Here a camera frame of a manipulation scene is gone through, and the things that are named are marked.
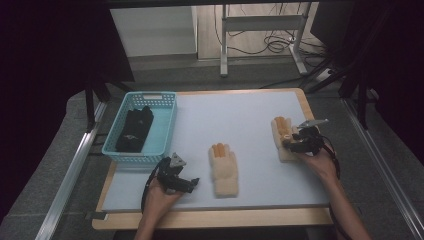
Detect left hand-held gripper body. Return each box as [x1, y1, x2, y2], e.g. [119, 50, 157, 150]
[156, 152, 192, 194]

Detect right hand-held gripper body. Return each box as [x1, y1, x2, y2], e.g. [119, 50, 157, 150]
[293, 118, 330, 157]

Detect beige fluffy glove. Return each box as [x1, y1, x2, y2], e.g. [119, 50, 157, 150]
[208, 142, 240, 198]
[270, 115, 303, 163]

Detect light blue plastic basket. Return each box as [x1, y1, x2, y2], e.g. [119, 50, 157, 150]
[101, 91, 178, 169]

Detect black glove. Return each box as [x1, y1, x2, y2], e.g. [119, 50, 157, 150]
[115, 105, 155, 154]

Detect person's right hand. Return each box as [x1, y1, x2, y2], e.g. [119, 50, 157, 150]
[298, 145, 338, 183]

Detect person's left hand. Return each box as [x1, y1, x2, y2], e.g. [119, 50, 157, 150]
[143, 179, 185, 218]

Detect wooden table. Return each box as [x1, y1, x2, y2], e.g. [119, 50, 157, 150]
[91, 87, 334, 232]

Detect pale table mat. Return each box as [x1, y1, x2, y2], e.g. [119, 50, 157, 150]
[101, 90, 331, 212]

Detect black metal stand leg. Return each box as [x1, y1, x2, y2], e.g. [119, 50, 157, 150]
[84, 81, 113, 132]

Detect black curtain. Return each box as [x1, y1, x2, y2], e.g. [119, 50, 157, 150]
[0, 0, 136, 224]
[313, 0, 424, 164]

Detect grey metal stand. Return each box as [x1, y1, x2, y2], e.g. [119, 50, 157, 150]
[219, 3, 309, 78]

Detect white panel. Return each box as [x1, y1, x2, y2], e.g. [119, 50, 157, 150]
[109, 5, 198, 58]

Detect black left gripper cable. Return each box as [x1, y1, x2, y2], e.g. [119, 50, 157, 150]
[140, 157, 169, 214]

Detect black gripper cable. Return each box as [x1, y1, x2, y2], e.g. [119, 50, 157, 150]
[319, 134, 342, 181]
[140, 157, 169, 214]

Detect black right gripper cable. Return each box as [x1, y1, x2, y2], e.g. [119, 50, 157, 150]
[319, 134, 342, 181]

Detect aluminium rail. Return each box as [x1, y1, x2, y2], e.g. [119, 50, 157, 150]
[34, 99, 109, 240]
[341, 98, 424, 239]

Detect black floor cables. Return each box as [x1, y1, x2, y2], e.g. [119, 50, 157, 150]
[213, 3, 331, 68]

